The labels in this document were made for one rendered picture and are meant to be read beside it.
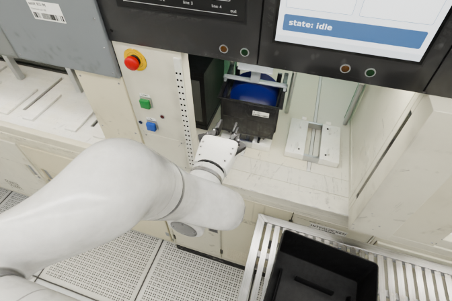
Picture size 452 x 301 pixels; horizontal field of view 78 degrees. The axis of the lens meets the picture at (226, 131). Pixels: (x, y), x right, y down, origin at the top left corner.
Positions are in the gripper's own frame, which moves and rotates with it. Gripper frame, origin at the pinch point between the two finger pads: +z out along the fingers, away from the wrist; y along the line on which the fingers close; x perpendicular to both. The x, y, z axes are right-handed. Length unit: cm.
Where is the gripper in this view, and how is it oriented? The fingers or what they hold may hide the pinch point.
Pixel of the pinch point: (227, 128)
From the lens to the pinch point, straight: 81.1
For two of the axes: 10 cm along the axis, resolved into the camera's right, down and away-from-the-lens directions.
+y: 9.6, 2.1, -2.0
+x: 0.0, -6.9, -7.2
